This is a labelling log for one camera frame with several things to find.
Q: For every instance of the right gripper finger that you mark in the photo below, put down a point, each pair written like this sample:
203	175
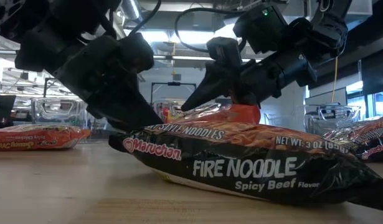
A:
245	99
219	82

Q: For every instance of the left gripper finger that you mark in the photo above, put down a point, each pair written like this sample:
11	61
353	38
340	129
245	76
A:
125	112

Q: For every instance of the orange spicy chicken noodle pack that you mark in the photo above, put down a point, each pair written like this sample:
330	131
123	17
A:
241	113
35	138

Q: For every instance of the black fire noodle pack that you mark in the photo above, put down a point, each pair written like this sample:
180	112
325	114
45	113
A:
241	174
365	140

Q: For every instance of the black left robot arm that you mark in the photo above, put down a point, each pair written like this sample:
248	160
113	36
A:
32	28

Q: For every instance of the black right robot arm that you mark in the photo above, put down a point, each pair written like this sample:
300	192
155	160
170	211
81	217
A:
259	28

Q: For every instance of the clear plastic bin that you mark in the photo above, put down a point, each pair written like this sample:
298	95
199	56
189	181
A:
331	121
158	107
38	115

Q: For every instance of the long ceiling light strip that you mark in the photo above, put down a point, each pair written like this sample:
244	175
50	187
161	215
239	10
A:
178	58

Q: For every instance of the ceiling light panel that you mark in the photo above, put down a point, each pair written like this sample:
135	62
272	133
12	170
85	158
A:
166	36

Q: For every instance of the black monitor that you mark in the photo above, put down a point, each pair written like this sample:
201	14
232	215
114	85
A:
2	109

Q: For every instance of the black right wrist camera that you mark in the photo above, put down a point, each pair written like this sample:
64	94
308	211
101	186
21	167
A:
224	49

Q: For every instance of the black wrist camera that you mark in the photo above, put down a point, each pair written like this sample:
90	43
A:
224	49
136	53

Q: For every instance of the grey wall box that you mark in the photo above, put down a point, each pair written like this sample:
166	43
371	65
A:
177	77

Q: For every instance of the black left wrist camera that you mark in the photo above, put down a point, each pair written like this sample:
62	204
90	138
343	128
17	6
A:
136	53

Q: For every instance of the silver spiral air duct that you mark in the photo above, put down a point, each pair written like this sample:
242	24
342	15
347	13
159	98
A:
130	9

